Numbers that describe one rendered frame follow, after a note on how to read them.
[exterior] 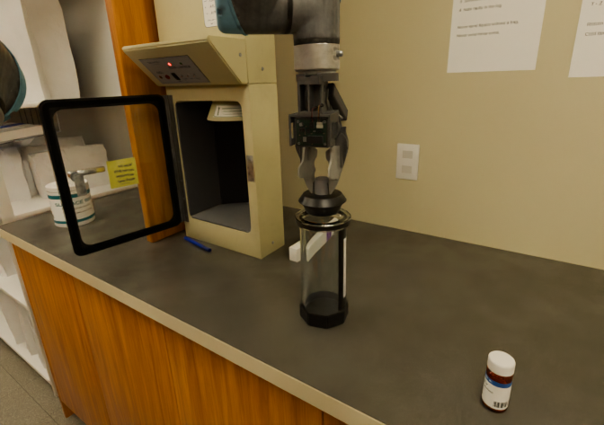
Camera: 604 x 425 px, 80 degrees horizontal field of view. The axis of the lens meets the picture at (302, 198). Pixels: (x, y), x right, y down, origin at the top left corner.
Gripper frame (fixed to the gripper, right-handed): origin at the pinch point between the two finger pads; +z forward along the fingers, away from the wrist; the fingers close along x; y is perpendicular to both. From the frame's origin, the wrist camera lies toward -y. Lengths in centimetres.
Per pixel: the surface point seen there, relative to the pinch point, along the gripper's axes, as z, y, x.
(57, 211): 22, -21, -103
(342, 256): 13.5, 1.6, 4.4
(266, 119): -9.6, -24.6, -22.0
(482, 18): -33, -49, 29
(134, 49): -27, -15, -52
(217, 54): -24.9, -10.5, -26.4
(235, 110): -11.9, -25.2, -31.1
